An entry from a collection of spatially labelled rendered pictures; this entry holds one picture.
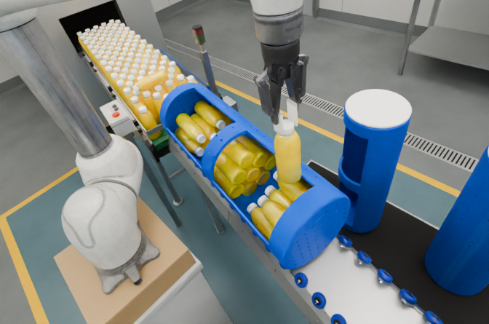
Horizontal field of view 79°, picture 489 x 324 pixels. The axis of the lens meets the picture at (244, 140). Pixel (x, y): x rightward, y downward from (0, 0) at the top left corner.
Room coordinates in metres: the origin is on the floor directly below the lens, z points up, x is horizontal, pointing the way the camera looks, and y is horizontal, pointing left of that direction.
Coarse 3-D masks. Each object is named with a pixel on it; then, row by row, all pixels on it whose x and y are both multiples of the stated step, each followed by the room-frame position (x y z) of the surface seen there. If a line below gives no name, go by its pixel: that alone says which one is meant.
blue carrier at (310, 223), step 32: (192, 96) 1.22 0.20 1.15; (224, 128) 0.84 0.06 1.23; (256, 128) 0.84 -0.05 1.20; (192, 160) 0.87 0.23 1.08; (224, 192) 0.65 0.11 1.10; (256, 192) 0.73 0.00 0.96; (320, 192) 0.48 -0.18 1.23; (288, 224) 0.42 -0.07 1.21; (320, 224) 0.43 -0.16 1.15; (288, 256) 0.38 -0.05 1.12
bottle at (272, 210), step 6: (264, 204) 0.56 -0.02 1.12; (270, 204) 0.55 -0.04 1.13; (276, 204) 0.54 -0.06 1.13; (264, 210) 0.54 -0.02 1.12; (270, 210) 0.53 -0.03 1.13; (276, 210) 0.52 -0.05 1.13; (282, 210) 0.52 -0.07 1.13; (264, 216) 0.53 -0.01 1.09; (270, 216) 0.51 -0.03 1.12; (276, 216) 0.50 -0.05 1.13; (270, 222) 0.50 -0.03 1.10; (276, 222) 0.49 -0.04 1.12
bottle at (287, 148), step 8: (280, 136) 0.53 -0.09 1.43; (288, 136) 0.52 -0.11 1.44; (296, 136) 0.53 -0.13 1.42; (280, 144) 0.52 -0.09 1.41; (288, 144) 0.51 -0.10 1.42; (296, 144) 0.51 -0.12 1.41; (280, 152) 0.52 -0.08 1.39; (288, 152) 0.51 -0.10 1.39; (296, 152) 0.51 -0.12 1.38; (280, 160) 0.52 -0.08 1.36; (288, 160) 0.51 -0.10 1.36; (296, 160) 0.51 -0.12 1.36; (280, 168) 0.52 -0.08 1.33; (288, 168) 0.51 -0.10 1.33; (296, 168) 0.51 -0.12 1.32; (280, 176) 0.52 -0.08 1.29; (288, 176) 0.51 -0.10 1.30; (296, 176) 0.51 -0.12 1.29
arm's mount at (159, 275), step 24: (144, 216) 0.63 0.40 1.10; (168, 240) 0.52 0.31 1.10; (72, 264) 0.50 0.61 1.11; (168, 264) 0.44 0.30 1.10; (192, 264) 0.47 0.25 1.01; (72, 288) 0.42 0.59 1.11; (96, 288) 0.41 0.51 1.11; (120, 288) 0.39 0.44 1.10; (144, 288) 0.38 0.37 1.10; (168, 288) 0.41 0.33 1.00; (96, 312) 0.34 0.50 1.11; (120, 312) 0.33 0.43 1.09; (144, 312) 0.35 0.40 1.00
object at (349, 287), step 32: (256, 256) 0.53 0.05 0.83; (320, 256) 0.44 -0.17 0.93; (352, 256) 0.42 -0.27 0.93; (288, 288) 0.38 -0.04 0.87; (320, 288) 0.34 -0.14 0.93; (352, 288) 0.32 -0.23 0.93; (384, 288) 0.30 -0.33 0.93; (320, 320) 0.26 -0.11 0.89; (352, 320) 0.24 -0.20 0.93; (384, 320) 0.22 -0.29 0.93; (416, 320) 0.20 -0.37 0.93
